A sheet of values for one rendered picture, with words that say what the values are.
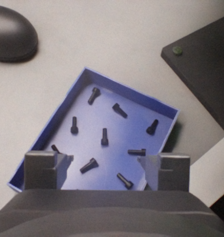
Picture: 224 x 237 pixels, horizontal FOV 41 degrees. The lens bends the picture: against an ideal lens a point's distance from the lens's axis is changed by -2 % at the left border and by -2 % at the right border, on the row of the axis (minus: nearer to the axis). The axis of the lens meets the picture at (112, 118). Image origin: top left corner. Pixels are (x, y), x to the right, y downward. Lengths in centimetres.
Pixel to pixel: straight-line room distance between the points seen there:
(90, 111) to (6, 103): 8
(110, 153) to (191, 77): 11
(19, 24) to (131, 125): 15
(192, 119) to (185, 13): 14
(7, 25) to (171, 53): 17
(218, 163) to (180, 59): 11
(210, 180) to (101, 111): 12
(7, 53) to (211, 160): 22
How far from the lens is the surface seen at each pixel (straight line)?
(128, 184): 26
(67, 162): 15
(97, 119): 29
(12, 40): 32
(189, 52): 34
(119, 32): 35
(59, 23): 36
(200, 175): 29
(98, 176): 27
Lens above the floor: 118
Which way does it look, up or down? 64 degrees down
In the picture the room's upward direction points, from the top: 5 degrees clockwise
